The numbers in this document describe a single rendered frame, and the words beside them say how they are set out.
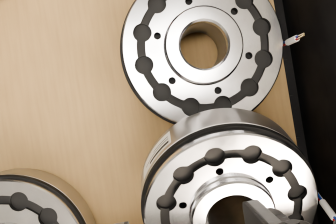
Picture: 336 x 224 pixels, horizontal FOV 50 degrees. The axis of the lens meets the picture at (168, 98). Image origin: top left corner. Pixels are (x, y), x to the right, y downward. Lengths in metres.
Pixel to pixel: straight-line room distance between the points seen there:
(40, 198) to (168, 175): 0.08
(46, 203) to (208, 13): 0.15
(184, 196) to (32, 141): 0.12
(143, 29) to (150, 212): 0.11
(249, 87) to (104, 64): 0.10
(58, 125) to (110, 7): 0.09
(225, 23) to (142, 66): 0.06
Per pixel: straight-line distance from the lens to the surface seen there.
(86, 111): 0.26
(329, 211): 0.23
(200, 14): 0.22
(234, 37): 0.23
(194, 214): 0.21
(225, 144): 0.19
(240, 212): 0.24
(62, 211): 0.24
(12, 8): 0.28
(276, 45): 0.24
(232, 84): 0.23
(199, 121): 0.21
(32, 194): 0.24
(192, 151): 0.19
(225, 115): 0.21
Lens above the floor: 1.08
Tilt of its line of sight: 87 degrees down
